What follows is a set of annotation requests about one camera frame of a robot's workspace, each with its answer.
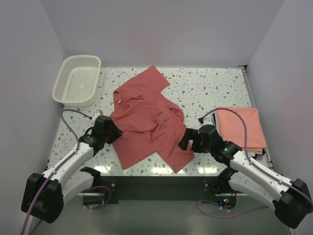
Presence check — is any red t shirt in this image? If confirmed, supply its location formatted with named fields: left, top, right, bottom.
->
left=110, top=66, right=194, bottom=173

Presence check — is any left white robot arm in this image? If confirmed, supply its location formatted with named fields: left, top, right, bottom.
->
left=21, top=116, right=123, bottom=223

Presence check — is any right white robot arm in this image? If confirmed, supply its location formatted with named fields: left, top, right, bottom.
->
left=178, top=125, right=313, bottom=229

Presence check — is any folded salmon t shirt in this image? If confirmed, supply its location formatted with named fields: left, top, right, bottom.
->
left=215, top=107, right=267, bottom=151

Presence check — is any white plastic basket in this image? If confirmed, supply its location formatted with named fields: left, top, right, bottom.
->
left=52, top=55, right=101, bottom=107

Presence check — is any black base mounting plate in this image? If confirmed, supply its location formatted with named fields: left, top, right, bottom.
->
left=81, top=176, right=234, bottom=206

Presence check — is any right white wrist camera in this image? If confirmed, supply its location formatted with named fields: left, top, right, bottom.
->
left=198, top=115, right=213, bottom=125

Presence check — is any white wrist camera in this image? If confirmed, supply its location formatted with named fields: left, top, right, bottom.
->
left=91, top=110, right=103, bottom=121
left=198, top=115, right=213, bottom=125

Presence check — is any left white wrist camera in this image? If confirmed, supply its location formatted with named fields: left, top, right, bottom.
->
left=91, top=110, right=103, bottom=121

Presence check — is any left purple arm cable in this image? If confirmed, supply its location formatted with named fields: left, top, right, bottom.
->
left=19, top=109, right=95, bottom=235

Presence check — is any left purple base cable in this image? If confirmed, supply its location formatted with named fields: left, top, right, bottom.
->
left=83, top=185, right=112, bottom=210

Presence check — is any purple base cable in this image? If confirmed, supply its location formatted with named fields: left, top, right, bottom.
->
left=83, top=185, right=112, bottom=210
left=197, top=199, right=268, bottom=219

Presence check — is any aluminium frame rail right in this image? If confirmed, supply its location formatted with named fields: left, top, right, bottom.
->
left=239, top=64, right=273, bottom=169

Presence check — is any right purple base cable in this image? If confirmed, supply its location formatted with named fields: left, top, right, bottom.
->
left=197, top=199, right=268, bottom=219

